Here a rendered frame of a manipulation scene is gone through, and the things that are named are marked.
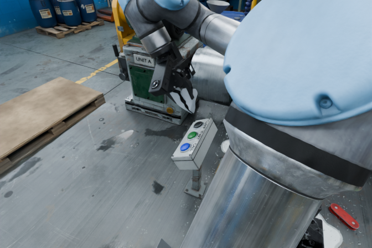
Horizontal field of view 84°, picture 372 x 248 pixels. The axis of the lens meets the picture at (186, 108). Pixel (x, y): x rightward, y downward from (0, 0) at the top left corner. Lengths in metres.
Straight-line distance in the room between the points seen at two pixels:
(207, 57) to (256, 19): 0.71
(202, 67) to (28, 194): 0.80
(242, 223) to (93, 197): 0.74
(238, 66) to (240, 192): 0.10
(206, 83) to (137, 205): 0.52
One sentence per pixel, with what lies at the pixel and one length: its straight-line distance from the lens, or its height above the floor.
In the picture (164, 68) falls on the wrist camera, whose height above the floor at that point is 1.26.
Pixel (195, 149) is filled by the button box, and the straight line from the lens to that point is 0.57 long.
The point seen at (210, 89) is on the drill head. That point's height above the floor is 1.04.
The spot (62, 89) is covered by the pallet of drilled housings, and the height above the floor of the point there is 0.15.
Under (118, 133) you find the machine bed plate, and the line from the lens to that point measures 1.06.
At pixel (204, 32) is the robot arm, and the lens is 0.50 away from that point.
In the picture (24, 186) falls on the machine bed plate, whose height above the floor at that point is 0.80.
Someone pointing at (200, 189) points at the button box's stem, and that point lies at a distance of 0.82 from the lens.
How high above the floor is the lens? 1.51
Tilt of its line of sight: 38 degrees down
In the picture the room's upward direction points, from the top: straight up
